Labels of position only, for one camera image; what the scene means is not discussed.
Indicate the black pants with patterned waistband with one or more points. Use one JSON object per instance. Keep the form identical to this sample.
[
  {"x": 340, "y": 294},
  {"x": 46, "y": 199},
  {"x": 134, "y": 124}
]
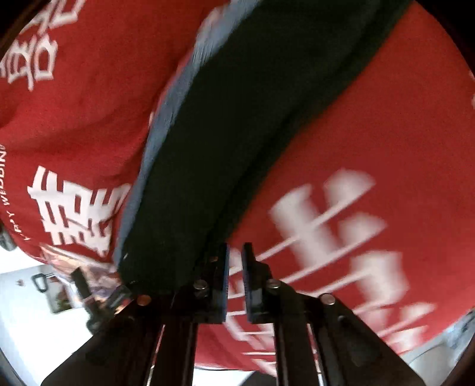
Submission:
[{"x": 241, "y": 130}]

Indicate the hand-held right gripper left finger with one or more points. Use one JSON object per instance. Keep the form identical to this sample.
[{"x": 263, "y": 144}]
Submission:
[{"x": 224, "y": 285}]

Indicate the black wall hook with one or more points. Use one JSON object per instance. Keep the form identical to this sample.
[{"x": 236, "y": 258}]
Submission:
[{"x": 39, "y": 282}]

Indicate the wall poster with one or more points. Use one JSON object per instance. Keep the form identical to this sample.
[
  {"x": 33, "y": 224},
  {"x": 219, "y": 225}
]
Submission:
[{"x": 61, "y": 297}]

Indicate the printed pillow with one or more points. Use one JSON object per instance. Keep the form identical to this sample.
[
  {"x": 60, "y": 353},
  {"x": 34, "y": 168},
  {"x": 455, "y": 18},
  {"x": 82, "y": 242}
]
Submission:
[{"x": 61, "y": 259}]

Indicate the red printed blanket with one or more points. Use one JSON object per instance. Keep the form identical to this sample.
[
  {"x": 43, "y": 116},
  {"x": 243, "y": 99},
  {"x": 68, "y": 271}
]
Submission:
[{"x": 371, "y": 130}]

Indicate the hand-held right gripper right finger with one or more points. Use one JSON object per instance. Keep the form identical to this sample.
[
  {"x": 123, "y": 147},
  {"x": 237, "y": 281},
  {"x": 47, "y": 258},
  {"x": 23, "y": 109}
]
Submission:
[{"x": 248, "y": 285}]

